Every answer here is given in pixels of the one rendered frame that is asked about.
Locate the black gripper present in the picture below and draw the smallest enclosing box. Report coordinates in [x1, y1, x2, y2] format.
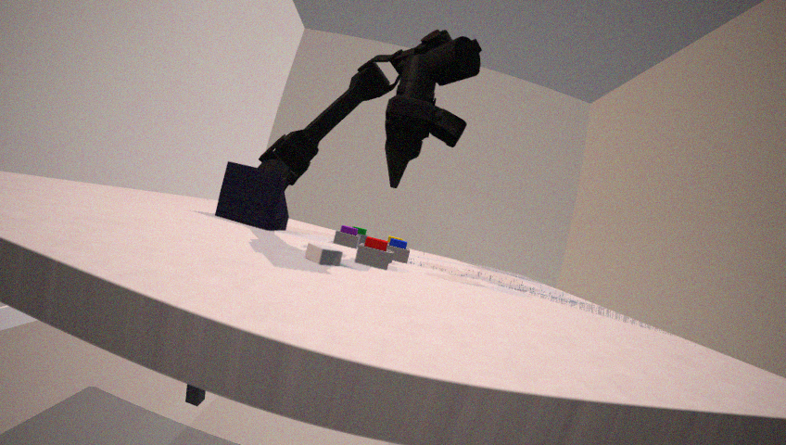
[385, 81, 436, 188]

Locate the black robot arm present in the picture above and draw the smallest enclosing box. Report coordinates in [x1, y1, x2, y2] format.
[259, 30, 482, 191]

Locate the red button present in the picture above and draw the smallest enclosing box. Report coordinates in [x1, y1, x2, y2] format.
[354, 236, 391, 270]

